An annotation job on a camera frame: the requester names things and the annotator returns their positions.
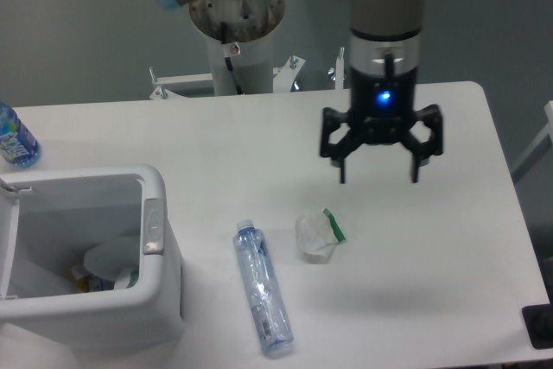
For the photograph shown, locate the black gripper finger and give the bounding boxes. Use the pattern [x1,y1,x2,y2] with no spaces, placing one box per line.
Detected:
[320,107,365,183]
[399,104,446,184]

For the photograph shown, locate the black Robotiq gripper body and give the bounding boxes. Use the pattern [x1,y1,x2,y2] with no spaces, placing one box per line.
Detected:
[347,68,417,145]

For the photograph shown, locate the crushed clear plastic bottle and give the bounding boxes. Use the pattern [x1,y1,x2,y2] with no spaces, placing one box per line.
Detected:
[232,219,294,357]

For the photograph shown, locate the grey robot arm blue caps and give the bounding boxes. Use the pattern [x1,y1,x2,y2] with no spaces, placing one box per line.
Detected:
[157,0,443,174]

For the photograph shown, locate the trash inside the can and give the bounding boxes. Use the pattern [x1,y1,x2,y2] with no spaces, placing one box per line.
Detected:
[69,236,140,293]

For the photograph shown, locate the white plastic trash can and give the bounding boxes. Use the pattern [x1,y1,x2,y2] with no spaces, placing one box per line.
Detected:
[1,165,184,348]

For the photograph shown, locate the black clamp at table edge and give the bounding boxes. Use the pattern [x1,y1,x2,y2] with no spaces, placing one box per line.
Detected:
[522,303,552,350]

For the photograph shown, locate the blue labelled water bottle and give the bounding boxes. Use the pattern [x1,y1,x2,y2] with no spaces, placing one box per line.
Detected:
[1,102,41,169]

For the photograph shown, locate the white frame at right edge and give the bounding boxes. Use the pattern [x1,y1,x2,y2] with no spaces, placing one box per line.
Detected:
[511,101,552,183]

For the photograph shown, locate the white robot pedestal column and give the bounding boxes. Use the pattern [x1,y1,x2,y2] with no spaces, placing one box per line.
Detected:
[189,0,285,75]

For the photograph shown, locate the black cable on pedestal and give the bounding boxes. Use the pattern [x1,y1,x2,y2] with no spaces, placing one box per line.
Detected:
[219,20,245,96]

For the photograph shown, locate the white metal table frame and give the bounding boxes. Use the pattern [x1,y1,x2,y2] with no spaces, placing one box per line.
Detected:
[148,46,349,101]

